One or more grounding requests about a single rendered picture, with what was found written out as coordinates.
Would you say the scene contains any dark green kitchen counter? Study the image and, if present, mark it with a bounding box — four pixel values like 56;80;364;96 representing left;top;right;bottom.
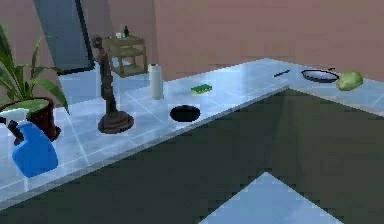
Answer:
0;57;384;224

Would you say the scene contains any black round bowl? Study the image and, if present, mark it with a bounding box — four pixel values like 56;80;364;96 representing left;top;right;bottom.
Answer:
169;104;202;123

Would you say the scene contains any green and yellow sponge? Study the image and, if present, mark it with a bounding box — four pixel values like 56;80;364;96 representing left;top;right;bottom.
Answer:
190;83;213;95

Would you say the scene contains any white paper towel roll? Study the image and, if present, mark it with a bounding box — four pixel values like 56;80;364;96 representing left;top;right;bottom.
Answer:
148;63;165;101

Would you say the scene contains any dark brown statue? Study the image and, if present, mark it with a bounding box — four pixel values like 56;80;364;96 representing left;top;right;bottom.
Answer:
91;35;135;135

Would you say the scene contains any wooden shelf unit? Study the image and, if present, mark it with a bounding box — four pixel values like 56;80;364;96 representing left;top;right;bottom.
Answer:
104;35;149;79

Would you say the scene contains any black knife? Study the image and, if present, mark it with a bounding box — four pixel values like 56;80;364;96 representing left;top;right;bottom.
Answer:
273;69;291;79

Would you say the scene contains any black frying pan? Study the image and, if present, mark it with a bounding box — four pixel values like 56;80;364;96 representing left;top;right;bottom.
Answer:
300;67;340;84

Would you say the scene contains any grey-blue door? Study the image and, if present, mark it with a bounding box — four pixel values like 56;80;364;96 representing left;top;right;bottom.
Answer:
32;0;96;76

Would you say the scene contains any green house plant in pot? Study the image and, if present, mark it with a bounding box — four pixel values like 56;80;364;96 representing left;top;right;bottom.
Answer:
0;20;71;142

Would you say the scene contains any green lettuce head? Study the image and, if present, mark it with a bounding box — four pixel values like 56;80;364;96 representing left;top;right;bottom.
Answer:
335;70;364;92

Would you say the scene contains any blue spray bottle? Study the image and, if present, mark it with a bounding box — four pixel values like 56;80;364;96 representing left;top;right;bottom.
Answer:
0;107;59;179

